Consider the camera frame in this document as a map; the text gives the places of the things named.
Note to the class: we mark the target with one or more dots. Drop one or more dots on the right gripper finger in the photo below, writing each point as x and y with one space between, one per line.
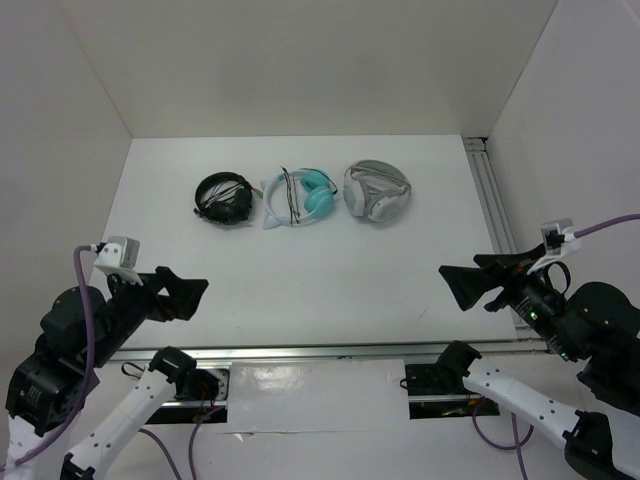
508 262
469 284

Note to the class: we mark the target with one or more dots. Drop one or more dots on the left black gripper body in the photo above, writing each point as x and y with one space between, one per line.
130 306

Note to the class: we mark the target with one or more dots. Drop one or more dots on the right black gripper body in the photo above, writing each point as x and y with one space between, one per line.
533 297

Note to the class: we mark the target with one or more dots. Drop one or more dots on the teal cat-ear headphones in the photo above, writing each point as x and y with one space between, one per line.
310 195

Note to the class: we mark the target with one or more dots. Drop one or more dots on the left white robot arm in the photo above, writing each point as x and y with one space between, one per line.
80 333

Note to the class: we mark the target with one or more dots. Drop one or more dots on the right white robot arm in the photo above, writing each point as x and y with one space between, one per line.
597 326

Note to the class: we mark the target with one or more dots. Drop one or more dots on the black headphones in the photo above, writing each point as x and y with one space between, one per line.
225 198

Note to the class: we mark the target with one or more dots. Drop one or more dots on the white grey gaming headset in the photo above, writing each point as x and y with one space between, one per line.
375 190

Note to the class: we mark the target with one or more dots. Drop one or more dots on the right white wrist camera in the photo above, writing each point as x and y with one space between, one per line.
559 241

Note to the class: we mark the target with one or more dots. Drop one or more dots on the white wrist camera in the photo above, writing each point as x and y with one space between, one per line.
118 256
559 241

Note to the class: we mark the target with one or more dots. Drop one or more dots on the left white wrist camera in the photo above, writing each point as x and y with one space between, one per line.
118 256

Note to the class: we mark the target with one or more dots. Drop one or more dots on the aluminium rail at right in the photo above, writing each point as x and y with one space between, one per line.
524 340

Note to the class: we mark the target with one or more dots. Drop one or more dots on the aluminium rail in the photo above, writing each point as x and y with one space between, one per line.
524 340
300 352

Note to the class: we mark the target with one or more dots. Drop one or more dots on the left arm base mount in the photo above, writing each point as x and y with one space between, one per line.
206 394

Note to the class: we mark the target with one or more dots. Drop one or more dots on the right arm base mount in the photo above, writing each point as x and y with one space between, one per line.
430 397

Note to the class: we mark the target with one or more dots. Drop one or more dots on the aluminium rail at front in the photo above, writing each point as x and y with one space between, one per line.
300 352

